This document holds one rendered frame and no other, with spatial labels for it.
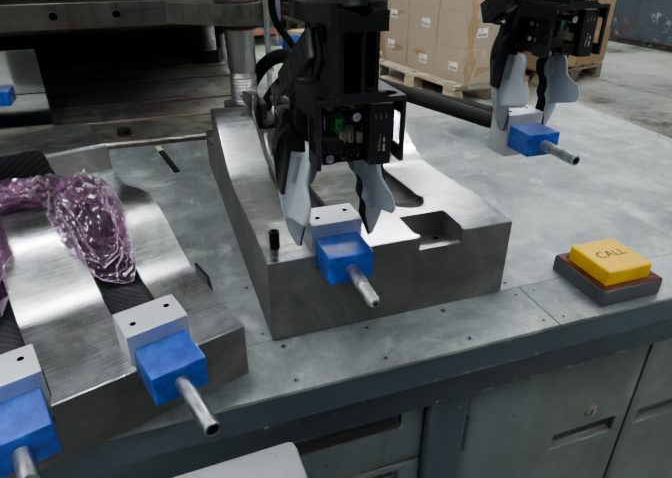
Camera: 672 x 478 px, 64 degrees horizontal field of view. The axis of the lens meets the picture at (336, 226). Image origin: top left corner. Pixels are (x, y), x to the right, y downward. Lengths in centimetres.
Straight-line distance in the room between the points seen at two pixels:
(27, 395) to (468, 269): 41
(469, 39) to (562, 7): 372
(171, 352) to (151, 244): 17
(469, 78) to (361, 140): 400
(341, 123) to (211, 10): 79
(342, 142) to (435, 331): 24
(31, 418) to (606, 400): 73
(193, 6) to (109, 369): 86
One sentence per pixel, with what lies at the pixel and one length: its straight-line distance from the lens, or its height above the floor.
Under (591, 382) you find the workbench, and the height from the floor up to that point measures 62.
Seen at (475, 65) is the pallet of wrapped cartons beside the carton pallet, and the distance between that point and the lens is 441.
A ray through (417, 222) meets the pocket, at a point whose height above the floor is 88.
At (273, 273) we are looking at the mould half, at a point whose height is 88.
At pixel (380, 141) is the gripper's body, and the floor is 101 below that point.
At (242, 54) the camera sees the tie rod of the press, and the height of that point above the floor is 94.
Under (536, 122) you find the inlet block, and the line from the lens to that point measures 73.
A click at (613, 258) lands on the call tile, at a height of 84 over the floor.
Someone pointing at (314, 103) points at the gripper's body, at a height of 105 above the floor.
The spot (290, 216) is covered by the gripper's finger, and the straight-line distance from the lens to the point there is 47.
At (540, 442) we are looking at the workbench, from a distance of 86.
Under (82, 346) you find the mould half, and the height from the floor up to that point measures 86.
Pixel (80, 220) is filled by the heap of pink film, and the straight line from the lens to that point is 57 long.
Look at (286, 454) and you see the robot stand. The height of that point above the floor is 99.
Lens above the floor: 115
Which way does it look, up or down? 28 degrees down
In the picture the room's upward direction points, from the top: straight up
